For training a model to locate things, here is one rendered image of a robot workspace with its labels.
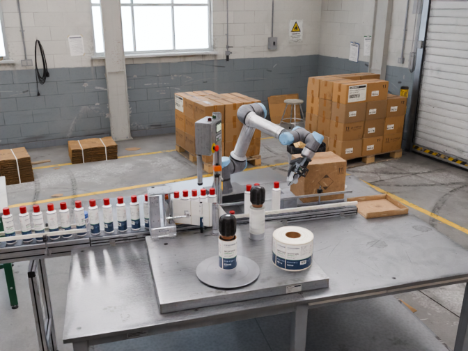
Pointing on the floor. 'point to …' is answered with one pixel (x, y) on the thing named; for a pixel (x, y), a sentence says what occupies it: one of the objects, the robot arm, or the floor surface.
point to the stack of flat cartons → (16, 166)
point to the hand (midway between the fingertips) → (288, 183)
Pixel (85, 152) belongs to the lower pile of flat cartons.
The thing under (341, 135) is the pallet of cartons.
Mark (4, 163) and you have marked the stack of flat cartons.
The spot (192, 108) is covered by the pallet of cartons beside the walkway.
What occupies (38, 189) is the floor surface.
